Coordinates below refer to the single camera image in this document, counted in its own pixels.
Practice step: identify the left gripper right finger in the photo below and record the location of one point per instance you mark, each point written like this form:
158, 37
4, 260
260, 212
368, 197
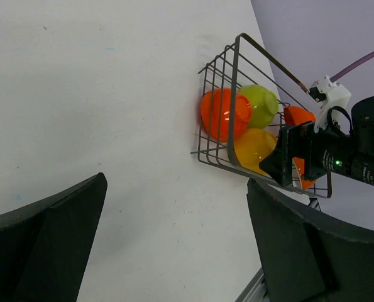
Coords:
346, 250

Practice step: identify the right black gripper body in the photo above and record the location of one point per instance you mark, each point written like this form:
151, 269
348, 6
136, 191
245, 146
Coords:
309, 145

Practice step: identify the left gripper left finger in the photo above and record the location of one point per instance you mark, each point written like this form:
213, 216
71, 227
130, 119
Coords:
45, 246

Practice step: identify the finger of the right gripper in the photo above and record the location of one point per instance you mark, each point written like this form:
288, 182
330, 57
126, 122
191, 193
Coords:
278, 165

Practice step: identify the yellow-orange bowl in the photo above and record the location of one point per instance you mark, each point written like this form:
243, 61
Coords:
252, 147

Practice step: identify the lime green bowl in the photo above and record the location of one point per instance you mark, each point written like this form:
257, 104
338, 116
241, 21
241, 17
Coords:
264, 105

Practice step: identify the white bowl orange outside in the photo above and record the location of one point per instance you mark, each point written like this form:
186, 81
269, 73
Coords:
298, 179

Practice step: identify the red-orange plastic bowl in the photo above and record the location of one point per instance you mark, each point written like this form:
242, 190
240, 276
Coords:
295, 115

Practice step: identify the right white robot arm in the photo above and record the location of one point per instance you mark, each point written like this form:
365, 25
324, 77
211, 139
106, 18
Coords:
345, 147

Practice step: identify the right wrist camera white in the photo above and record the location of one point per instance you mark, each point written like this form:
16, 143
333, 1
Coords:
328, 94

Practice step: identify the aluminium frame rail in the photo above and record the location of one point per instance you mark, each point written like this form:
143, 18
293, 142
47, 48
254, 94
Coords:
252, 286

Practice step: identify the dark wire dish rack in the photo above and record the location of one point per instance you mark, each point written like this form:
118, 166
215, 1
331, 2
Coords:
244, 62

